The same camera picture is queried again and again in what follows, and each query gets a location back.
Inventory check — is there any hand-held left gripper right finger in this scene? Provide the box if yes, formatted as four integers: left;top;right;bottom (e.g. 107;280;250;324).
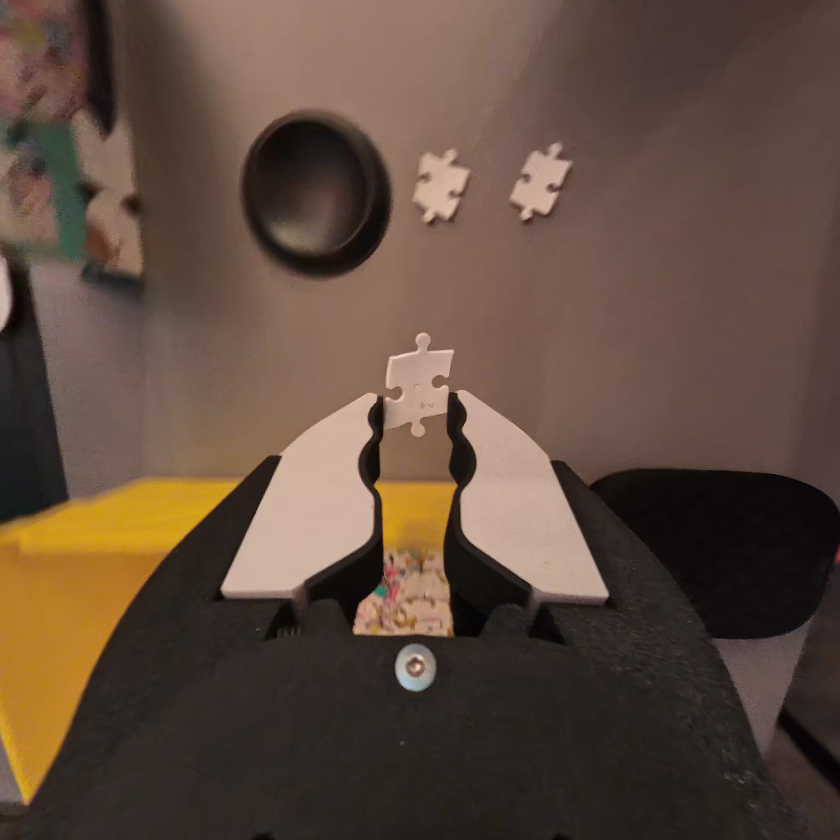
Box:
447;390;611;631

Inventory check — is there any black quilted pad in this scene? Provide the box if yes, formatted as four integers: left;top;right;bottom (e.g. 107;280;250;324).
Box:
588;469;840;640

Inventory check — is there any colourful puzzle box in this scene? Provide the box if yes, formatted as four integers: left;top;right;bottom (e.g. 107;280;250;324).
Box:
0;0;145;280

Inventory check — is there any pile of puzzle pieces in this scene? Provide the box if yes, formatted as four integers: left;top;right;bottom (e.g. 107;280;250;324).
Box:
352;549;456;637

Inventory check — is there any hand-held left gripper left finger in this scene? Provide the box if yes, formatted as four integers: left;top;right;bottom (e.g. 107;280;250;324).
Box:
221;392;384;631

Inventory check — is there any white jigsaw piece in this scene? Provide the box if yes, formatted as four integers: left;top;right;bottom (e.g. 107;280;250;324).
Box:
413;149;471;225
385;332;456;438
510;142;573;221

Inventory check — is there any yellow plastic bin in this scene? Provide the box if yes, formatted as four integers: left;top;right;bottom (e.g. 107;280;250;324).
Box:
0;477;460;804

